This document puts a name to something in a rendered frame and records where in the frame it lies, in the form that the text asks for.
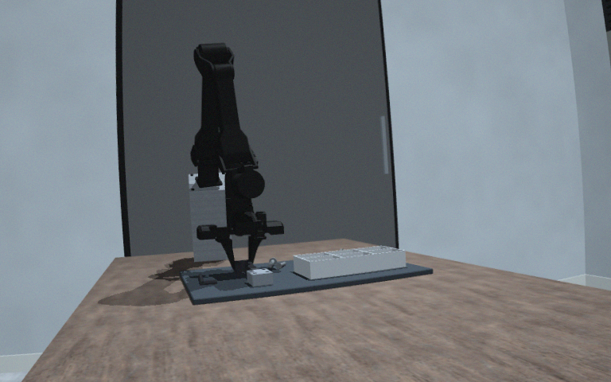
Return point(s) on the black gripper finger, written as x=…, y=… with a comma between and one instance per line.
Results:
x=228, y=245
x=253, y=244

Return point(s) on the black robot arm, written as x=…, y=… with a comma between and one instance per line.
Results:
x=215, y=64

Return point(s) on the dark grey flat bar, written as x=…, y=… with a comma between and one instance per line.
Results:
x=250, y=267

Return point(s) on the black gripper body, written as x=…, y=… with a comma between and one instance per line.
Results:
x=206, y=232

